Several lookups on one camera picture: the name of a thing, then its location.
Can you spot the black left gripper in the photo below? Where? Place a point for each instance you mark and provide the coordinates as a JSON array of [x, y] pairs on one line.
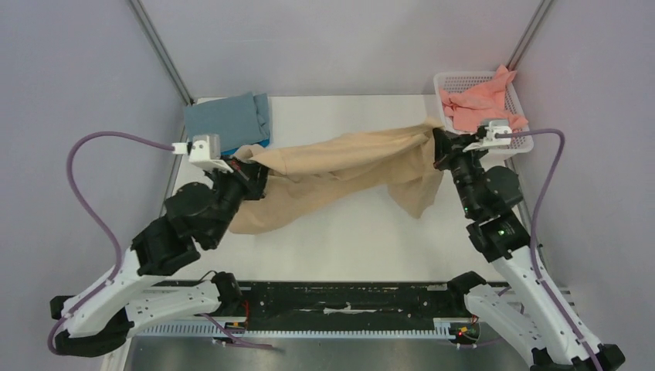
[[252, 175]]

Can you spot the pink t shirt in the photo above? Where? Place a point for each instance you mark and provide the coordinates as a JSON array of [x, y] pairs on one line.
[[482, 101]]

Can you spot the bright blue folded t shirt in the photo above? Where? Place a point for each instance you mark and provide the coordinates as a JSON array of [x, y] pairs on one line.
[[247, 151]]

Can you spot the white plastic laundry basket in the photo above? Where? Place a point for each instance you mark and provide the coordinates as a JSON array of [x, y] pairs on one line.
[[458, 82]]

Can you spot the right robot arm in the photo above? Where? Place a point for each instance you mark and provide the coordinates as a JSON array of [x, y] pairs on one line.
[[550, 336]]

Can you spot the grey-blue folded t shirt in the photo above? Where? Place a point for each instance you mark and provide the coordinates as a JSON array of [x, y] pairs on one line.
[[238, 121]]

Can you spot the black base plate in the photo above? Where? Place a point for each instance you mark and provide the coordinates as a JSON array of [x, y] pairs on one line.
[[302, 306]]

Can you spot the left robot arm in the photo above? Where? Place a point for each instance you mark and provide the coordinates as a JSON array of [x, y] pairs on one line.
[[197, 216]]

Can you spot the white cable duct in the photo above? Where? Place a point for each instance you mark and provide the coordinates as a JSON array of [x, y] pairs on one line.
[[438, 330]]

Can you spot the aluminium frame rail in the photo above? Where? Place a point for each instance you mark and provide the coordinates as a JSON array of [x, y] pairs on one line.
[[160, 50]]

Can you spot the beige t shirt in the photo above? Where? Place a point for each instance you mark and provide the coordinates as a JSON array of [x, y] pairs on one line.
[[306, 178]]

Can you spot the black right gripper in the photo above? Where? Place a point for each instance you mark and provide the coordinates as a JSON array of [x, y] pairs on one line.
[[447, 151]]

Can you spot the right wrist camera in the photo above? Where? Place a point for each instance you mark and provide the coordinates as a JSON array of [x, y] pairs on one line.
[[491, 133]]

